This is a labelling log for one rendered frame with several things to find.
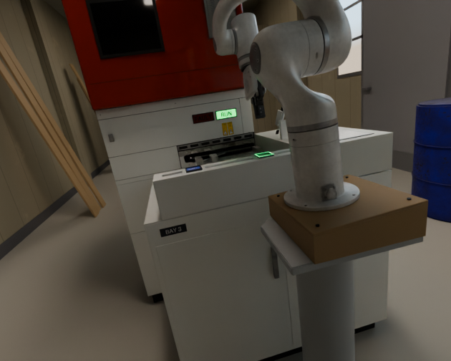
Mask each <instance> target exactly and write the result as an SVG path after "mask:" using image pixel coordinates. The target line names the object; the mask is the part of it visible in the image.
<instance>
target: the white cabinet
mask: <svg viewBox="0 0 451 361"><path fill-rule="evenodd" d="M358 178H363V179H365V180H368V181H371V182H374V183H378V184H380V185H383V186H386V187H389V188H391V187H392V170H384V171H380V172H377V173H371V174H367V175H361V176H358ZM270 217H271V216H270V210H269V203H268V198H264V199H261V200H257V201H251V202H247V203H242V204H238V205H234V206H229V207H225V208H219V209H215V210H212V211H206V212H202V213H197V214H193V215H189V216H183V217H180V218H174V219H170V220H167V221H161V222H158V223H152V224H148V225H145V231H146V234H147V239H148V242H149V245H150V250H151V253H152V258H153V261H154V264H155V269H156V272H157V277H158V280H159V283H160V288H161V291H162V294H163V299H164V302H165V307H166V310H167V313H168V318H169V321H170V326H171V329H172V332H173V337H174V340H175V345H176V347H177V351H178V356H179V359H180V361H274V360H278V359H281V358H283V357H287V356H289V355H293V354H296V353H298V352H302V343H301V328H300V319H299V302H298V293H297V284H296V275H294V276H293V275H291V273H290V272H289V270H288V269H287V268H286V266H285V265H284V263H283V262H282V260H281V259H280V258H279V256H278V255H277V253H276V252H275V251H274V250H273V248H272V246H271V245H270V243H269V242H268V241H267V240H266V238H265V236H264V235H263V234H262V233H261V226H262V225H263V224H264V223H265V222H266V221H267V220H269V218H270ZM388 268H389V251H385V252H382V253H378V254H374V255H371V256H365V257H362V258H359V259H355V260H354V334H356V333H359V332H363V331H365V330H368V329H371V328H374V326H375V322H378V321H381V320H383V319H386V318H387V289H388Z"/></svg>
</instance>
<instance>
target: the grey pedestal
mask: <svg viewBox="0 0 451 361"><path fill-rule="evenodd" d="M261 233H262V234H263V235H264V236H265V238H266V240H267V241H268V242H269V243H270V245H271V246H272V248H273V250H274V251H275V252H276V253H277V255H278V256H279V258H280V259H281V260H282V262H283V263H284V265H285V266H286V268H287V269H288V270H289V272H290V273H291V275H293V276H294V275H296V284H297V293H298V302H299V319H300V328H301V343H302V352H303V361H355V339H354V260H355V259H359V258H362V257H365V256H371V255H374V254H378V253H382V252H385V251H389V250H392V249H398V248H401V247H404V246H409V245H412V244H417V243H420V242H423V237H419V238H416V239H411V240H409V241H403V242H400V243H397V244H392V245H389V246H384V247H381V248H378V249H372V250H369V251H365V252H361V253H358V254H353V255H350V256H345V257H342V258H339V259H334V260H331V261H326V262H323V263H320V264H314V263H313V262H312V261H311V260H310V258H309V257H308V256H307V255H305V253H304V252H303V251H302V250H301V249H300V248H299V247H298V246H297V244H296V243H295V242H294V241H293V240H292V239H291V238H290V236H289V235H288V234H287V233H286V232H285V231H284V230H283V229H282V228H281V227H280V226H279V225H278V224H277V223H276V221H275V220H274V219H273V218H272V217H270V218H269V220H267V221H266V222H265V223H264V224H263V225H262V226H261Z"/></svg>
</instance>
